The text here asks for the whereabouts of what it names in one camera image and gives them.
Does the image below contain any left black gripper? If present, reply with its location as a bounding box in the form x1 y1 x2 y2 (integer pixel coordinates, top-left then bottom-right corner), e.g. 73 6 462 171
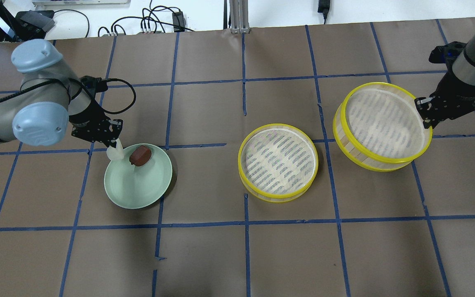
71 105 124 149

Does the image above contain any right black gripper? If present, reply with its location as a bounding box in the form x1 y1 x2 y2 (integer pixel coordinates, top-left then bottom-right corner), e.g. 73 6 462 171
414 73 475 129

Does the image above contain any white steamed bun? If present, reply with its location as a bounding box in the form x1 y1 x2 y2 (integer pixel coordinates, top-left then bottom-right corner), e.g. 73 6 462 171
106 139 125 162

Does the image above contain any brown bun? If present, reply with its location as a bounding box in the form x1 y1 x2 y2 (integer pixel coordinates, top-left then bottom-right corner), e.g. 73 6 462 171
129 145 152 167

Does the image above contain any yellow steamer layer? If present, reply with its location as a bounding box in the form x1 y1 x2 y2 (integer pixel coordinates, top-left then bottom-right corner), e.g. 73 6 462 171
332 82 433 172
237 123 319 203

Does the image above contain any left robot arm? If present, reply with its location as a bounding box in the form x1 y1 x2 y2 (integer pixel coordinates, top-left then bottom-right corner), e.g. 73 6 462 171
0 39 124 160

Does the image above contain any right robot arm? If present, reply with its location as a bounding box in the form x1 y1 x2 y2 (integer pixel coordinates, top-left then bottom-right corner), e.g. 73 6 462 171
414 35 475 129

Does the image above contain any light green plate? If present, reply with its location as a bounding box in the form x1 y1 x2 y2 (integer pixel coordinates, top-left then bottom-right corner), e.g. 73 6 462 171
103 144 173 209

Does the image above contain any black box on table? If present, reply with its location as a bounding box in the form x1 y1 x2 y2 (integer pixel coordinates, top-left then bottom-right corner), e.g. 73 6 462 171
16 10 55 41

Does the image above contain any black power adapter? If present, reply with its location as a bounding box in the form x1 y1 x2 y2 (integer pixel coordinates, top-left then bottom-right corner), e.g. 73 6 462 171
317 0 331 14

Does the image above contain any black cables bundle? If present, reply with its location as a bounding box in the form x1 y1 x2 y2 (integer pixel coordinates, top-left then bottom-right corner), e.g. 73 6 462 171
54 0 195 38

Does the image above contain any aluminium frame post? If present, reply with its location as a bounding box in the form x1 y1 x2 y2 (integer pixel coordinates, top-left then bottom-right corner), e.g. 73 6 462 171
228 0 250 34

